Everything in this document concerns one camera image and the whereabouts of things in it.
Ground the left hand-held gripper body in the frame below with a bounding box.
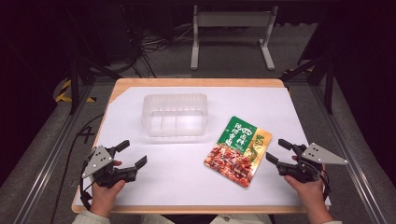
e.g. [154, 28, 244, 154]
[81, 145, 138, 189]

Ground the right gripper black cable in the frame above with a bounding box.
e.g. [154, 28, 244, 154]
[320, 169, 332, 202]

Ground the person's left hand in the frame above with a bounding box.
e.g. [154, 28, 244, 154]
[89, 179, 127, 218]

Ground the person's right hand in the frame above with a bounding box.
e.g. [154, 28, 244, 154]
[283, 175, 326, 208]

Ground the green and red snack packet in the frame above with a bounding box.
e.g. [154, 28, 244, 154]
[204, 116, 273, 189]

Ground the tangle of black cables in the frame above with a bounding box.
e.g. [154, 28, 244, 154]
[120, 6, 194, 78]

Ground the yellow black hazard tape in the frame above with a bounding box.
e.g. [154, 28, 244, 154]
[54, 78, 96, 104]

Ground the aluminium rail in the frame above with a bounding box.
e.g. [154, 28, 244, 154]
[311, 85, 390, 224]
[12, 83, 96, 224]

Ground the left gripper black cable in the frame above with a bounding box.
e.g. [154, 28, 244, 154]
[78, 155, 95, 211]

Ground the clear plastic container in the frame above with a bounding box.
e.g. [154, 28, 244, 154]
[141, 92, 209, 138]

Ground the white metal stand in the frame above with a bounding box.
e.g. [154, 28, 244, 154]
[190, 4, 279, 71]

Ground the white paper sheet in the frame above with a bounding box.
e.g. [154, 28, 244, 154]
[74, 86, 332, 207]

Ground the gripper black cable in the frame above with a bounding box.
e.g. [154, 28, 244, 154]
[320, 169, 332, 202]
[78, 155, 95, 211]

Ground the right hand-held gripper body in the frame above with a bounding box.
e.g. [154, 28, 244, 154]
[276, 142, 349, 184]

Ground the black floor cable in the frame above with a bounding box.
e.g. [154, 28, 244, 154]
[50, 113, 106, 224]

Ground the black metal stand leg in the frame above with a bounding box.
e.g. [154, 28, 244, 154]
[278, 55, 336, 115]
[64, 8, 123, 116]

